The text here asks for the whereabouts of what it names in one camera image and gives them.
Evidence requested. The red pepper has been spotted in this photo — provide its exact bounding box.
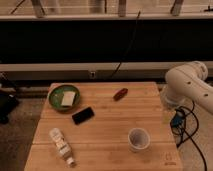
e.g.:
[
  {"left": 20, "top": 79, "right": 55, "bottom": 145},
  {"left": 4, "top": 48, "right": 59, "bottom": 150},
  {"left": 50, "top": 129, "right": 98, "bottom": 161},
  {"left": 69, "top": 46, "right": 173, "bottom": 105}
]
[{"left": 113, "top": 88, "right": 128, "bottom": 101}]

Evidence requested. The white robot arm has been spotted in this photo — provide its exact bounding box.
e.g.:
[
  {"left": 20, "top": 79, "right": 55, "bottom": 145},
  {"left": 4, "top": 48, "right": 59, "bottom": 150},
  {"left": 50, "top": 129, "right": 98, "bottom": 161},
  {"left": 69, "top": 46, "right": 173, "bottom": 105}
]
[{"left": 163, "top": 61, "right": 213, "bottom": 115}]

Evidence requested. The black smartphone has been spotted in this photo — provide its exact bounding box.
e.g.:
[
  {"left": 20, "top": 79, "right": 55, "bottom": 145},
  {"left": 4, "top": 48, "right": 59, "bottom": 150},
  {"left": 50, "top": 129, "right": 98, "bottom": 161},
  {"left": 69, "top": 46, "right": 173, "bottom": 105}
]
[{"left": 72, "top": 107, "right": 94, "bottom": 125}]

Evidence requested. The white sponge block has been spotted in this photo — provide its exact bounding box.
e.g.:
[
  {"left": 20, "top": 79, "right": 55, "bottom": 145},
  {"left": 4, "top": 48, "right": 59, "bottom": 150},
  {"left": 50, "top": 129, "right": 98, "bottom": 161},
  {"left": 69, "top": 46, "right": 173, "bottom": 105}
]
[{"left": 61, "top": 91, "right": 75, "bottom": 106}]

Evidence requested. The green bowl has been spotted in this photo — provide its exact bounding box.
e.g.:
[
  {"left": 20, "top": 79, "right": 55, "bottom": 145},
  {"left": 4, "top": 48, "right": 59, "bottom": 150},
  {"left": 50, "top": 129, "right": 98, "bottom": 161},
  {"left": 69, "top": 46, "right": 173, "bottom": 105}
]
[{"left": 48, "top": 84, "right": 80, "bottom": 112}]

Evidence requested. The white paper cup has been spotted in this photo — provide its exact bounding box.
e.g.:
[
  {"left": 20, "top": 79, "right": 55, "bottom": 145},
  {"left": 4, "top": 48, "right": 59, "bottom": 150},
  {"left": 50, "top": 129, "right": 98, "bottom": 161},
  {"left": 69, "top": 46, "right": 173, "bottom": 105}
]
[{"left": 128, "top": 128, "right": 150, "bottom": 152}]

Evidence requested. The white plastic bottle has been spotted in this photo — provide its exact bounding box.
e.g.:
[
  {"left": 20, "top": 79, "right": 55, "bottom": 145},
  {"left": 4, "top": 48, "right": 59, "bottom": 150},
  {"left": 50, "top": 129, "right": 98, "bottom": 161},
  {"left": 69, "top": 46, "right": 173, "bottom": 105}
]
[{"left": 49, "top": 128, "right": 75, "bottom": 167}]

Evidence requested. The blue plug box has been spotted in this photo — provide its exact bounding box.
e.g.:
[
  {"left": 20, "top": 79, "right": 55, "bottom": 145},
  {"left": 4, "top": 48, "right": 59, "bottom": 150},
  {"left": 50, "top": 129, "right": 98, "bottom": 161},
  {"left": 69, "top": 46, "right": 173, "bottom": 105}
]
[{"left": 170, "top": 111, "right": 184, "bottom": 128}]

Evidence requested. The black object at left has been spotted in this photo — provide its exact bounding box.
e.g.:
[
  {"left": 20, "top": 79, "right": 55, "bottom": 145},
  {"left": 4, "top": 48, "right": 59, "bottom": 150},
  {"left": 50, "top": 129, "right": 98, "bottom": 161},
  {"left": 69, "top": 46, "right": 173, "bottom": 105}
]
[{"left": 0, "top": 71, "right": 20, "bottom": 125}]

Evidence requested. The black hanging cable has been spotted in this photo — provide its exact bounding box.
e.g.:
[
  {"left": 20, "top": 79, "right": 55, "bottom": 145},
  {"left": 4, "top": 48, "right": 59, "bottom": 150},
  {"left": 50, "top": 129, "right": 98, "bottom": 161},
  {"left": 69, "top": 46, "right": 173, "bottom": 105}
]
[{"left": 109, "top": 10, "right": 142, "bottom": 79}]

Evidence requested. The black cable bundle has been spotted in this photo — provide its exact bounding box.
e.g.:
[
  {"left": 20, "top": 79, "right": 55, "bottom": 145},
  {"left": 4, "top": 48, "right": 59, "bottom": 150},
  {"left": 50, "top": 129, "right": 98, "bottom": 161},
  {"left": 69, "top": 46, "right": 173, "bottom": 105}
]
[{"left": 170, "top": 100, "right": 208, "bottom": 171}]

